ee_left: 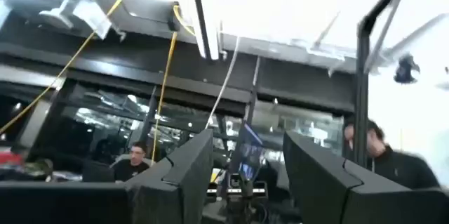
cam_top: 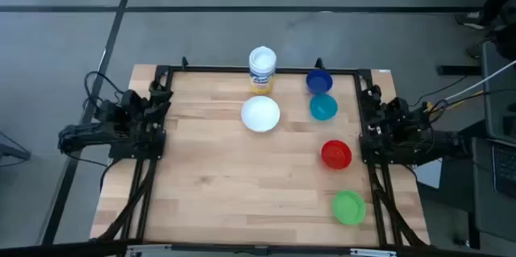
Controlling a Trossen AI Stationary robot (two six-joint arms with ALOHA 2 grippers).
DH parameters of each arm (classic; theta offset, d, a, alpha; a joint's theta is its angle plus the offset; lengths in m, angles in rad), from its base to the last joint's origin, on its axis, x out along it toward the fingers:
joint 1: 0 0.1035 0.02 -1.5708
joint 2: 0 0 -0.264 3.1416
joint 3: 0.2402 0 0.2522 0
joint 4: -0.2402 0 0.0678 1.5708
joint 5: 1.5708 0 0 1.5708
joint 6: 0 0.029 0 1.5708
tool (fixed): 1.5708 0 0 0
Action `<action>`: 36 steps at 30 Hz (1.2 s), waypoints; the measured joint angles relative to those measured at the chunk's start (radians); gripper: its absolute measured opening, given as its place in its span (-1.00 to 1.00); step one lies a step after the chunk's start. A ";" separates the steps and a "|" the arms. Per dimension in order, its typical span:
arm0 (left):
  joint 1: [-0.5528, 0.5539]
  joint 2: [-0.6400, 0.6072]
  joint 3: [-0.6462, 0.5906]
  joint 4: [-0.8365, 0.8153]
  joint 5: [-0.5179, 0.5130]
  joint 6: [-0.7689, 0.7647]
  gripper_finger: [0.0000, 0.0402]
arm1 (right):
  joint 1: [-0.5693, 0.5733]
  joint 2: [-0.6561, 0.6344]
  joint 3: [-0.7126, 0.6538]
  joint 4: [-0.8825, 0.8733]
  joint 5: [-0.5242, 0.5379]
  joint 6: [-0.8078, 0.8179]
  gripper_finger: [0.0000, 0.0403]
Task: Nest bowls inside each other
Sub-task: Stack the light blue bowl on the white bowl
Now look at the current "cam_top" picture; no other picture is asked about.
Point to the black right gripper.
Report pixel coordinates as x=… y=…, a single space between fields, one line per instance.
x=393 y=112

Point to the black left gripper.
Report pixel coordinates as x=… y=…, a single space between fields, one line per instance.
x=135 y=104

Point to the teal plastic bowl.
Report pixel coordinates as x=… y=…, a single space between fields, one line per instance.
x=323 y=107

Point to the dark blue plastic bowl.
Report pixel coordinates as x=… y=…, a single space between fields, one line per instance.
x=319 y=81

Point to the red plastic bowl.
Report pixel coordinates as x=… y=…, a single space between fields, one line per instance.
x=336 y=154

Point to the white bowl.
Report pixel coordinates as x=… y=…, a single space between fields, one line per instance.
x=260 y=114

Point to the green plastic bowl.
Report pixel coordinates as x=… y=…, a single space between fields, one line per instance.
x=349 y=208

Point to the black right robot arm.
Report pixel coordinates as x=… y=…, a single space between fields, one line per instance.
x=439 y=142

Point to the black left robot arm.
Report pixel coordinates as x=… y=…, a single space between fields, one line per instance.
x=90 y=133

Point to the white paper sheet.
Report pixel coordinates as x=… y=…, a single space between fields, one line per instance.
x=429 y=173

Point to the black desk foot bar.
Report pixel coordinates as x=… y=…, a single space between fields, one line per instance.
x=458 y=70

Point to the yellow wipes canister white lid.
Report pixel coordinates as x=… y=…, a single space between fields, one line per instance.
x=262 y=73

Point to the grey side desk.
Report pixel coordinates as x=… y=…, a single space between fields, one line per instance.
x=498 y=100

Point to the black laptop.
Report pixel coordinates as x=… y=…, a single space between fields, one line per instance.
x=504 y=168

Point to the black stand leg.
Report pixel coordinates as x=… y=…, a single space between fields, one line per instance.
x=12 y=153

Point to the black metal table frame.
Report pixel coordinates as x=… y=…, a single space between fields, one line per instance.
x=258 y=70

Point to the silver metal bracket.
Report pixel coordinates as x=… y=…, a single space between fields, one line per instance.
x=373 y=252
x=147 y=248

